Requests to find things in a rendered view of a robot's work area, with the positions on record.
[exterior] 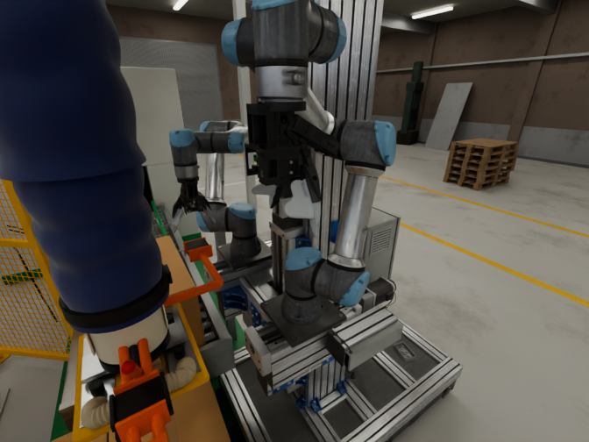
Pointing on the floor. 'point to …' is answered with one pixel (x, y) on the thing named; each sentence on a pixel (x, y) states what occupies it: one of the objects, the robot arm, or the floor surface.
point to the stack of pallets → (480, 162)
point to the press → (407, 136)
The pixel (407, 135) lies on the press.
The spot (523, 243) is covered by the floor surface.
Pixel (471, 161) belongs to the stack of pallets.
